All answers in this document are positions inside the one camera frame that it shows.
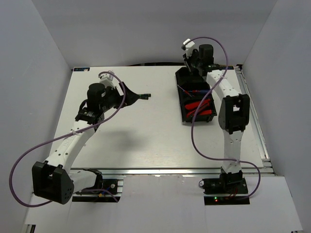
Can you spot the black storage bin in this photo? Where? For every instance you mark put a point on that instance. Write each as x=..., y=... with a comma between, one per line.
x=184, y=76
x=190, y=87
x=199, y=118

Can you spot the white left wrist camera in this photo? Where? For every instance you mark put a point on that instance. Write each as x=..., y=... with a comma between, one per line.
x=106, y=78

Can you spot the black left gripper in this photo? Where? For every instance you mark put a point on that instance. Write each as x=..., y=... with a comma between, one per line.
x=131, y=98

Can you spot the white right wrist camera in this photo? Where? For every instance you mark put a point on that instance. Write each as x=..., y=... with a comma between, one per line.
x=188, y=47

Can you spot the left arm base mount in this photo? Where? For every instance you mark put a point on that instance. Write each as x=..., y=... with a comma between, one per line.
x=107, y=189

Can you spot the red black utility knife small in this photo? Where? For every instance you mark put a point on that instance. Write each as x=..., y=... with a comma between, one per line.
x=206, y=112

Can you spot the aluminium frame rail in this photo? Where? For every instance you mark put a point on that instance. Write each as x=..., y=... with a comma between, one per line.
x=167, y=171
x=252, y=116

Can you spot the aluminium frame rail front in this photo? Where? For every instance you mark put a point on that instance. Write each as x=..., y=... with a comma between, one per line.
x=167, y=171

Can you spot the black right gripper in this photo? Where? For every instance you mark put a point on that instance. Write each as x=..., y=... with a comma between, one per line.
x=194, y=53

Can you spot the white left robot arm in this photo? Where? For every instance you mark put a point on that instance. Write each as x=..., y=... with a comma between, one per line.
x=52, y=179

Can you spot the aluminium frame rail right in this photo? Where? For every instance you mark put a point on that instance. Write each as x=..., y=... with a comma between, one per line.
x=252, y=116

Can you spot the green black screwdriver single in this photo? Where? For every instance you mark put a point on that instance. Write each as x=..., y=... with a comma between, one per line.
x=188, y=64

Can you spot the black near storage bin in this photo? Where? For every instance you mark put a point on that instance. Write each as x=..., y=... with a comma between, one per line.
x=199, y=118

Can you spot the black middle storage bin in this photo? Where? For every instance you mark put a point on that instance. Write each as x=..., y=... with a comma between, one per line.
x=190, y=87

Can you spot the large red black utility knife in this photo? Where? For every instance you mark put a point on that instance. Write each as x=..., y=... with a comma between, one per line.
x=191, y=107

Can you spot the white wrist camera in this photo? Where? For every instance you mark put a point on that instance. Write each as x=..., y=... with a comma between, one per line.
x=106, y=78
x=188, y=47

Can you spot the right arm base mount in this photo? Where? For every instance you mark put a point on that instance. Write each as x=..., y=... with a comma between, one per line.
x=216, y=193

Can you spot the blue label sticker left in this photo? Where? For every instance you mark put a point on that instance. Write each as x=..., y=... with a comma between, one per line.
x=81, y=69

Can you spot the black far storage bin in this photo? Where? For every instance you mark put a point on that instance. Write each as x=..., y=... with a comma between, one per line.
x=184, y=76

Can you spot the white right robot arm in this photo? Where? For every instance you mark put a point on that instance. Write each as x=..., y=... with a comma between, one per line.
x=233, y=116

